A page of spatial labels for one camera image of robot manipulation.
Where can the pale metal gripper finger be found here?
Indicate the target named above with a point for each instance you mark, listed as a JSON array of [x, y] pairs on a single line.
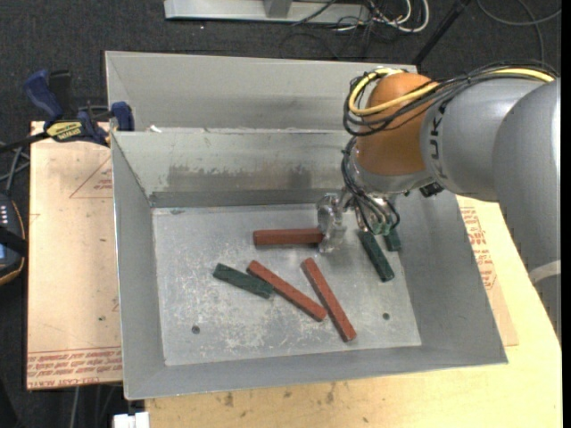
[[332, 241], [326, 212]]

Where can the red-brown block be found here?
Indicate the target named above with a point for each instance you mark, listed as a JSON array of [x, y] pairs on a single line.
[[287, 290], [285, 237], [330, 301]]

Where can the dark green flat block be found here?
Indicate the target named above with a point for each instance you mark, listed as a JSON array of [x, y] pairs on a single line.
[[377, 257], [394, 241], [243, 281]]

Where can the grey metal bin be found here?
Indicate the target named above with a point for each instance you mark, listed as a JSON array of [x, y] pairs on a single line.
[[250, 328]]

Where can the brown cardboard board, red print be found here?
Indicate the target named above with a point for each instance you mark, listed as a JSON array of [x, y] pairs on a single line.
[[71, 261]]

